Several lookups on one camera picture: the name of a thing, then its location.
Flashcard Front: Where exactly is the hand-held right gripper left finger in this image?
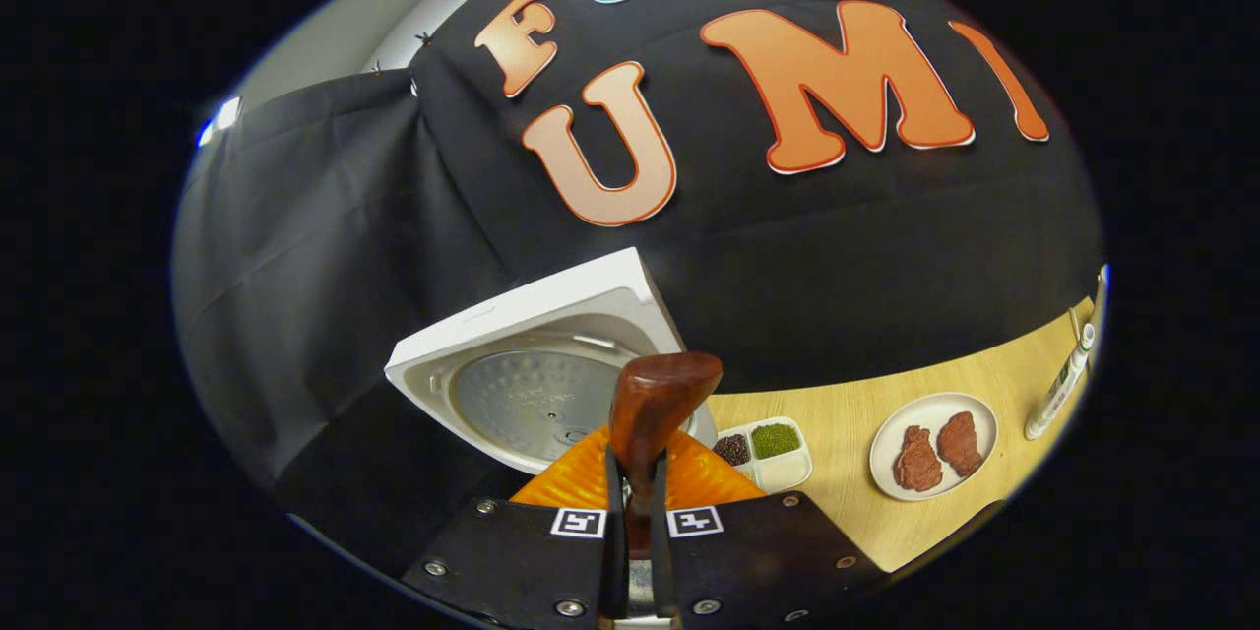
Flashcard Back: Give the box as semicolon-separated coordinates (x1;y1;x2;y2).
399;425;631;626

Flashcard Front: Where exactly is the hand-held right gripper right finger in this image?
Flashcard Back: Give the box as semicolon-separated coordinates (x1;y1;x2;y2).
645;428;887;626

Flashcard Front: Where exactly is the brown wooden spoon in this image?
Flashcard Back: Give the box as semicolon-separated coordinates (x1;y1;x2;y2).
608;351;725;557

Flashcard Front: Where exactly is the white rice cooker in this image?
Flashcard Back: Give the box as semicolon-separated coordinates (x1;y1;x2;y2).
384;248;720;473

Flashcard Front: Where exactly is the white divided dish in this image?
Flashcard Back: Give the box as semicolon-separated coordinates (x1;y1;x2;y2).
711;416;814;495

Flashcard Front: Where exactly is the red meat piece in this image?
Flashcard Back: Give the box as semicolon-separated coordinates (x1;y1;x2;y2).
937;411;985;478
894;425;944;493

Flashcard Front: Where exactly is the white round plate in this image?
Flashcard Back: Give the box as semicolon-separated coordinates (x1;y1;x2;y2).
869;392;999;501

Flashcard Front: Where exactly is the white bottle with green label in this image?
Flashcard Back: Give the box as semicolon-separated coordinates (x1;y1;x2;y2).
1024;320;1097;441

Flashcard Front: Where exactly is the narrow ceiling light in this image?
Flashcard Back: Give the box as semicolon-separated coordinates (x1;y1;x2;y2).
197;96;243;147

